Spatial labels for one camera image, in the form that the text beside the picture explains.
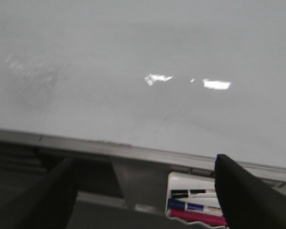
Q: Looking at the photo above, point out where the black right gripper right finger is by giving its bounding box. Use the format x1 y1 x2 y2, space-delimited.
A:
214 154 286 229

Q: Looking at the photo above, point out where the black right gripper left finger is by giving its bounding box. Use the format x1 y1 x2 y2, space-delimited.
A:
0 158 78 229

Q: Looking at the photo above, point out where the black capped whiteboard marker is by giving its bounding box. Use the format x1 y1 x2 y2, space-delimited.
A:
171 189 217 198

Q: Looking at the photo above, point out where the pink capped whiteboard marker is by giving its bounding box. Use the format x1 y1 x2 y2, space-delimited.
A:
170 208 227 226

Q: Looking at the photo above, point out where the blue capped whiteboard marker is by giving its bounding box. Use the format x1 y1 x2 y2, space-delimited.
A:
167 199 222 212

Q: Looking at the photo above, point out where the dark slatted panel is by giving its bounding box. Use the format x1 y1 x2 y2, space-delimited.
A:
0 140 48 191

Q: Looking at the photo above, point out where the white marker tray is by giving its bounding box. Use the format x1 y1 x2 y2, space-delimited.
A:
165 172 227 229

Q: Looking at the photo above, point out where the white whiteboard with metal frame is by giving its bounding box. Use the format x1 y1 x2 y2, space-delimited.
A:
0 0 286 181

